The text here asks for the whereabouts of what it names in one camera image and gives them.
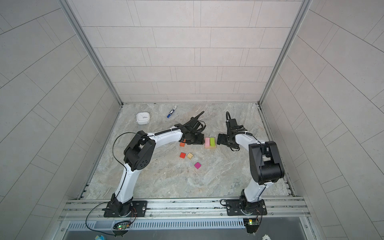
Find pink wood block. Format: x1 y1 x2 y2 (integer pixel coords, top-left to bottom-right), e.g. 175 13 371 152
205 137 211 149

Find lime green block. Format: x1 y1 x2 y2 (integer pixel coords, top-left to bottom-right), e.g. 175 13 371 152
210 138 216 149

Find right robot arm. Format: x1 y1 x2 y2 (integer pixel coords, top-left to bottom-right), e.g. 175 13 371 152
217 113 285 216

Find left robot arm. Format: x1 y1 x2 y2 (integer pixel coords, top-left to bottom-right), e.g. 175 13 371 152
103 115 206 218

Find blue whiteboard marker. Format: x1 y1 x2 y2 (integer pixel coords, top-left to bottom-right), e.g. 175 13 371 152
167 106 177 118

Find magenta cube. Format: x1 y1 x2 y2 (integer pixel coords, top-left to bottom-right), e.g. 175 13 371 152
194 162 202 169

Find right controller board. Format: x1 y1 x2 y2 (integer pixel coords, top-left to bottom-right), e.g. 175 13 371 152
243 218 261 234

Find controller board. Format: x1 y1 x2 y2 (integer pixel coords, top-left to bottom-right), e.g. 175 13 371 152
243 218 261 234
113 221 132 231

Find left controller board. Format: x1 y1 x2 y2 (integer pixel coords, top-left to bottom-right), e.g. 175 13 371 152
113 221 132 231

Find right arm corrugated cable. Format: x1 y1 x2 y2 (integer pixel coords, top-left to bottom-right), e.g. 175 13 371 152
224 111 265 151

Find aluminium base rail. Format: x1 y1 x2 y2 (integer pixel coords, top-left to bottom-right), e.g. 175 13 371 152
59 196 310 221

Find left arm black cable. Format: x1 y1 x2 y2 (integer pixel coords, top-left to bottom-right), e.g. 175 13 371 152
84 110 208 238

